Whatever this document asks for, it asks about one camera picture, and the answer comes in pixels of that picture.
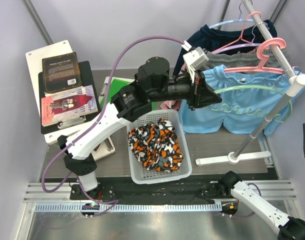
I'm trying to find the light blue shorts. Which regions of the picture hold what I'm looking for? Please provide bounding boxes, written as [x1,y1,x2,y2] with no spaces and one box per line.
[179,65,290,134]

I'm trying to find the white clothes rack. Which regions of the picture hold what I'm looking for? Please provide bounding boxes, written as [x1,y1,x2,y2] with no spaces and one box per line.
[195,0,305,166]

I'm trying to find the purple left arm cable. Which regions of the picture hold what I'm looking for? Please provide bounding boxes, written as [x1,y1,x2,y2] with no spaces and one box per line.
[40,35,191,217]

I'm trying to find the green plastic hanger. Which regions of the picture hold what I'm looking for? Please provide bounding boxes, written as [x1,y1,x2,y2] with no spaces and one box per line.
[210,85,293,123]

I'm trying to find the purple hanger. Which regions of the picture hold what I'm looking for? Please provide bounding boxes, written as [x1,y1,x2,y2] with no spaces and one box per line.
[212,25,261,54]

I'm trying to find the red pink comic book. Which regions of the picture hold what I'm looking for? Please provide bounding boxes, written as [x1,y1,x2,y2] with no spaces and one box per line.
[40,85,98,127]

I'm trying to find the light blue hanger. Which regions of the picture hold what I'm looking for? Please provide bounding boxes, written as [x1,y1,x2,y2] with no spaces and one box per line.
[209,19,254,29]

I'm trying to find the navy blue shorts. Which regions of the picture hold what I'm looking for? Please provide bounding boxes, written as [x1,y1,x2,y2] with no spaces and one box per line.
[173,19,278,75]

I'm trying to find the orange camouflage shorts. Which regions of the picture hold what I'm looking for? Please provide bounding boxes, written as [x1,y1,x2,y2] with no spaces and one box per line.
[127,118,184,173]

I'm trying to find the white plastic basket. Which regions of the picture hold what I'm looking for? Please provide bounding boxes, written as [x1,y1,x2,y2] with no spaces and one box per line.
[127,110,192,184]

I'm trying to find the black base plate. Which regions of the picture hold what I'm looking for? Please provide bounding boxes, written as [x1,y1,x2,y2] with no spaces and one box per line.
[69,174,243,206]

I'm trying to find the pink plastic hanger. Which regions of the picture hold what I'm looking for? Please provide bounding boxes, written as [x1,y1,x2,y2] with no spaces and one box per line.
[224,37,292,75]

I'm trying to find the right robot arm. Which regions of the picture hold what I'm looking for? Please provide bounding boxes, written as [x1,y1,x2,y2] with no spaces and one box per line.
[218,171,305,240]

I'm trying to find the black clipboard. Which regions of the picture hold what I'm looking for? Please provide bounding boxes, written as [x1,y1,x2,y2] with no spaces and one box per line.
[37,61,101,135]

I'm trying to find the perforated cable duct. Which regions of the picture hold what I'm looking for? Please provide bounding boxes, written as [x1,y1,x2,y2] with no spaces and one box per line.
[34,201,222,213]

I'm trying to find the dark brown book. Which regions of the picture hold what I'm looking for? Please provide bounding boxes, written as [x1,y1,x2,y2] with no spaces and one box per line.
[42,52,82,94]

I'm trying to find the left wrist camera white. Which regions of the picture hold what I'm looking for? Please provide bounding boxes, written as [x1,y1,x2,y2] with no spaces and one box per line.
[183,47,209,82]

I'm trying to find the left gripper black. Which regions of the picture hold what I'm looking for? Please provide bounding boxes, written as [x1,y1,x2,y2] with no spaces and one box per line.
[149,66,223,112]

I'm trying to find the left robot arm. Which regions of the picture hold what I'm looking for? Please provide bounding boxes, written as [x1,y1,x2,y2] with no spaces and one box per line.
[58,54,222,200]

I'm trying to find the grey shorts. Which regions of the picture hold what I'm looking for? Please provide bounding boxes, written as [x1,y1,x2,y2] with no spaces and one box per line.
[201,48,282,73]

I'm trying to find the thin pink hanger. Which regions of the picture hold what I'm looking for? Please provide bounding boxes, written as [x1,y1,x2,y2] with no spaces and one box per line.
[226,11,262,48]

